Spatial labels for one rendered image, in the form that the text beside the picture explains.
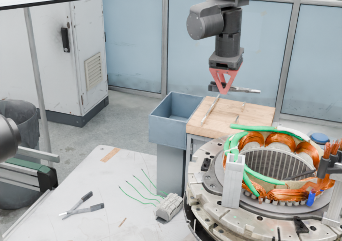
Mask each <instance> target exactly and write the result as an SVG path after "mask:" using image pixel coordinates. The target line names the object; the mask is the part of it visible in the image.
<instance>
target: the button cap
mask: <svg viewBox="0 0 342 241"><path fill-rule="evenodd" d="M311 138H312V139H313V140H314V141H317V142H321V143H325V142H328V139H329V138H328V136H327V135H325V134H323V133H313V134H312V136H311Z"/></svg>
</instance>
